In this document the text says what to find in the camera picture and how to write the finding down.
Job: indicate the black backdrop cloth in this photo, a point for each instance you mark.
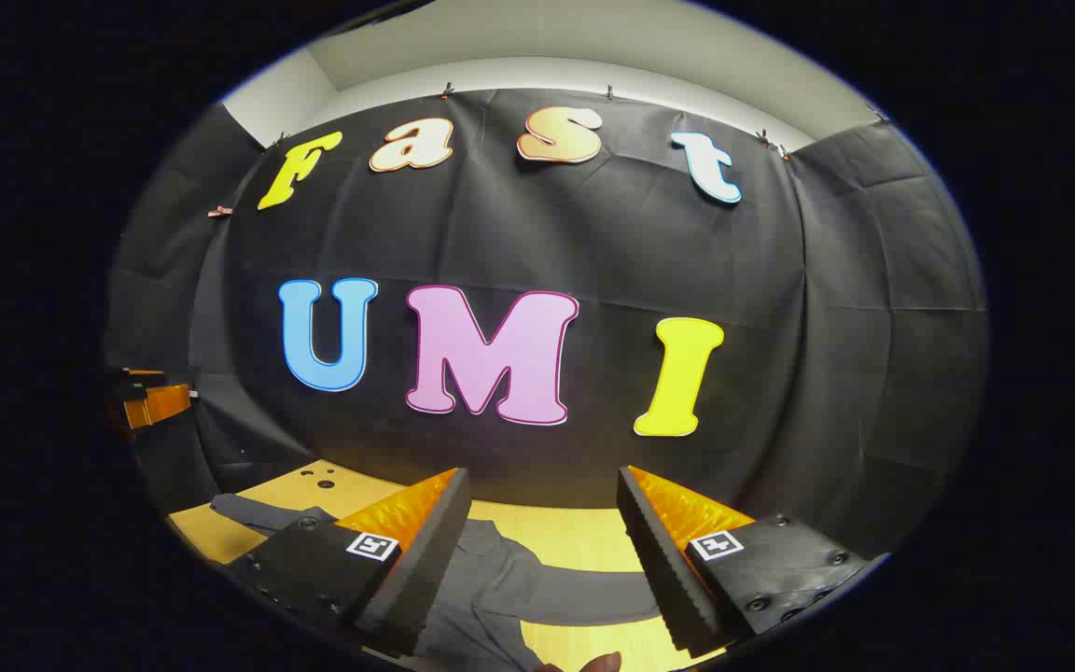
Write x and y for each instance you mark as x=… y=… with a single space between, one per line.
x=500 y=233

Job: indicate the gray collared shirt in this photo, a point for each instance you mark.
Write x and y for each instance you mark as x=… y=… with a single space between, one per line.
x=500 y=588

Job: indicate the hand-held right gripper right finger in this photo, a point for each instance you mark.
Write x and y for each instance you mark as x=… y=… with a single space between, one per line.
x=663 y=569

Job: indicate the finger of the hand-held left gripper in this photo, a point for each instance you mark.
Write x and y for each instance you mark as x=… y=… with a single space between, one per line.
x=160 y=405

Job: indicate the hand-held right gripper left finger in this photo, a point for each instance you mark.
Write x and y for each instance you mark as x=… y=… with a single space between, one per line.
x=425 y=569

